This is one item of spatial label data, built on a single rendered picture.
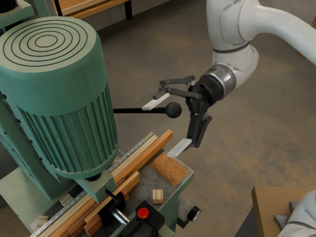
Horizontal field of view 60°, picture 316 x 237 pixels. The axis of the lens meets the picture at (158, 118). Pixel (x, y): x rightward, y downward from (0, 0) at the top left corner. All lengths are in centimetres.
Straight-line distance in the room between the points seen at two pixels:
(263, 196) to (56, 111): 101
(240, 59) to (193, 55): 227
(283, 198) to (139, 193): 64
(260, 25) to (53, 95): 50
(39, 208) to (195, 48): 246
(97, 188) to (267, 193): 78
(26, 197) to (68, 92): 76
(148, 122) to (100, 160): 170
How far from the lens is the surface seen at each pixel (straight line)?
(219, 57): 80
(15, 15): 59
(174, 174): 97
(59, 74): 44
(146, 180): 98
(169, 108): 56
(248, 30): 74
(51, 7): 83
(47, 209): 112
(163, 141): 103
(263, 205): 127
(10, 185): 122
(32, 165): 93
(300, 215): 105
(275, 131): 245
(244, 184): 208
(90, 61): 46
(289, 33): 71
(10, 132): 81
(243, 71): 81
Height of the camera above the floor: 176
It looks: 49 degrees down
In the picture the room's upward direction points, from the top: straight up
